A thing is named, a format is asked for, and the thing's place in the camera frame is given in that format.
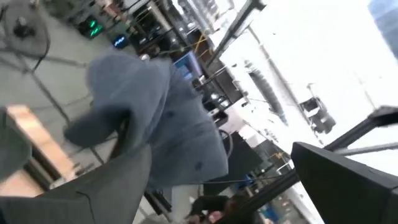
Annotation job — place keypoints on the blue monitor screen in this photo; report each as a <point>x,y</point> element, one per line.
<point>186,65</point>

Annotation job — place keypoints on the black cabinet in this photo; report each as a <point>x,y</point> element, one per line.
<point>239,158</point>

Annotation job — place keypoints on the black device blue light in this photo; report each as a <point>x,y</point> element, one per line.
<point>120,41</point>

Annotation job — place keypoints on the dark blue denim cap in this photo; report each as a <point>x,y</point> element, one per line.
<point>174,130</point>

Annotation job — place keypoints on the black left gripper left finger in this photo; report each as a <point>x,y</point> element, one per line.
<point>77,202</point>

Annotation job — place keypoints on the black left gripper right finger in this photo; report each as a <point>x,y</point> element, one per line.
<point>348,193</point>

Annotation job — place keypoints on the black device green lights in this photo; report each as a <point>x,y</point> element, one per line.
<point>90,28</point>

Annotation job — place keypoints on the black floor fan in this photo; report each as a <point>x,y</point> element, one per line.
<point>21,29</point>

